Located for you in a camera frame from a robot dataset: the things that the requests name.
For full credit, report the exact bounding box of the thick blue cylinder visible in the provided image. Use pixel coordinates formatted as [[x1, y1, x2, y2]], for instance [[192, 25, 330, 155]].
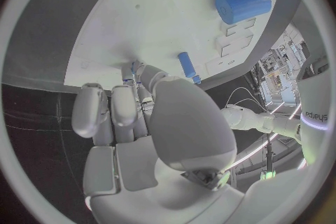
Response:
[[214, 0, 273, 26]]

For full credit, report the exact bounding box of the white task board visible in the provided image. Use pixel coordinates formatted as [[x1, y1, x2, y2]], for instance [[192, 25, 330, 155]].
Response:
[[63, 0, 284, 91]]

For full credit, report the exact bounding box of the white cable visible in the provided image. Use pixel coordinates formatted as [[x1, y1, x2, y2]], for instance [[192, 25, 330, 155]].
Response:
[[230, 98, 269, 113], [226, 86, 267, 111]]

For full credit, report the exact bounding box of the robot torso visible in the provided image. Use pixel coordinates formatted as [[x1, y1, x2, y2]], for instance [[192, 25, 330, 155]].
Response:
[[295, 55, 330, 166]]

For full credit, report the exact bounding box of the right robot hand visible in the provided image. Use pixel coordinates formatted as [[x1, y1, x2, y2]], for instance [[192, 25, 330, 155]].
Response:
[[71, 60, 246, 224]]

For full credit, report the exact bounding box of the blue stepped peg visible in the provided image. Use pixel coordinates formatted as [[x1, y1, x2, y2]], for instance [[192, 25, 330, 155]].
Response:
[[177, 52, 203, 85]]

